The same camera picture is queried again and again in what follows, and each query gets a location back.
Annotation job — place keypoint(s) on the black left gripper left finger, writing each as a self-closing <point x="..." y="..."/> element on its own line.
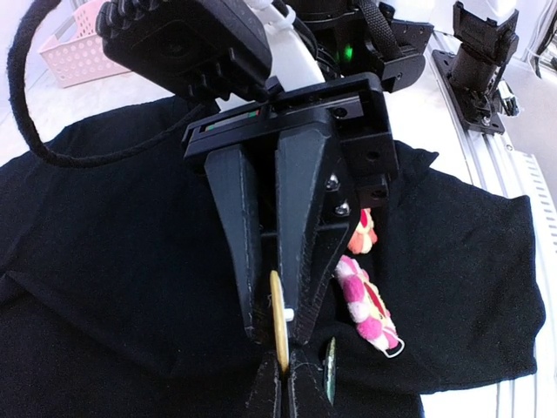
<point x="265" y="398"/>

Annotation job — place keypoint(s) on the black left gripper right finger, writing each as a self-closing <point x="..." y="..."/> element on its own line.
<point x="304" y="396"/>

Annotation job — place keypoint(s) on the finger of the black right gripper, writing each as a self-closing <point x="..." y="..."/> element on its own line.
<point x="234" y="188"/>

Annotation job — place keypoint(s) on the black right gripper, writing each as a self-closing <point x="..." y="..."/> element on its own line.
<point x="318" y="167"/>

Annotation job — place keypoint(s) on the teal round brooch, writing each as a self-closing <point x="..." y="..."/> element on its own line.
<point x="329" y="370"/>

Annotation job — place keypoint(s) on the gold round brooch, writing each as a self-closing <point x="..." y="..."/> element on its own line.
<point x="280" y="317"/>

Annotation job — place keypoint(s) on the black t-shirt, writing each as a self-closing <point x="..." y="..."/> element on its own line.
<point x="118" y="297"/>

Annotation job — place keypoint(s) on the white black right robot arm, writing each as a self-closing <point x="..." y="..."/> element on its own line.
<point x="353" y="37"/>

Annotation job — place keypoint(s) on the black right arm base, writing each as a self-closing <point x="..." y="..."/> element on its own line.
<point x="472" y="76"/>

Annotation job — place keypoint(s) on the orange flower plush badge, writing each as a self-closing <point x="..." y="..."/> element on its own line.
<point x="364" y="236"/>

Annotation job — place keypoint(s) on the pink flower plush badge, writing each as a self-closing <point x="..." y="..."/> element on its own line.
<point x="368" y="311"/>

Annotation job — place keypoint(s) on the pink plastic basket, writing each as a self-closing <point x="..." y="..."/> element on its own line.
<point x="74" y="53"/>

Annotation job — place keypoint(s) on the grey aluminium front rail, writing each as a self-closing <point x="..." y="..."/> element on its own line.
<point x="497" y="166"/>

